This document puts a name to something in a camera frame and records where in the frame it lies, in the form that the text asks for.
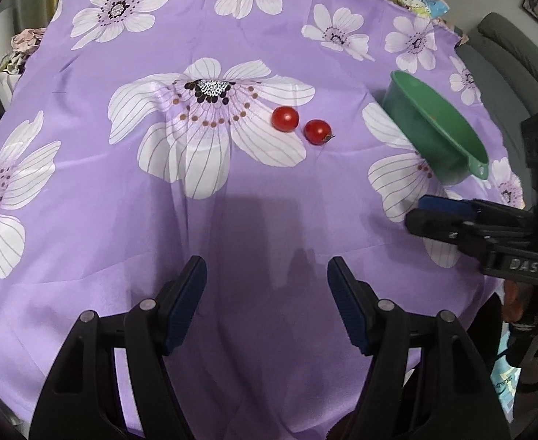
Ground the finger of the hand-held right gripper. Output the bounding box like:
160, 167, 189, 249
419, 195, 534, 224
405, 208, 532, 263

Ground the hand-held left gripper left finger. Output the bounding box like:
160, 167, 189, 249
28, 256, 208, 440

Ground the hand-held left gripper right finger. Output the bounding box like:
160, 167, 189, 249
327, 257, 512, 440

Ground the green plastic bowl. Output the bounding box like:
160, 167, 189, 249
382, 70, 490, 186

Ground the red tomato with stem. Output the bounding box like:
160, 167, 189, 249
304, 119, 336, 146

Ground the person's right hand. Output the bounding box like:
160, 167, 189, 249
501, 279, 538, 322

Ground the grey sofa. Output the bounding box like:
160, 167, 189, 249
454, 11, 538, 157

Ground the light blue printed bag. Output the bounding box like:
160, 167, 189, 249
491, 330, 524, 427

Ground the cartoon print pillow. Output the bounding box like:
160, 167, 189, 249
386, 0, 450, 20

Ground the purple floral cloth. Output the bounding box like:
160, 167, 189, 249
0, 0, 526, 440

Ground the yellow patterned cloth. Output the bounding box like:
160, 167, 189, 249
0, 52, 28, 77

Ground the crumpled rose-like pinkish cloth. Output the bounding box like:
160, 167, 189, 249
11, 27, 46, 56

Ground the grey curtain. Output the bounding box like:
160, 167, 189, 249
0, 0, 91, 120

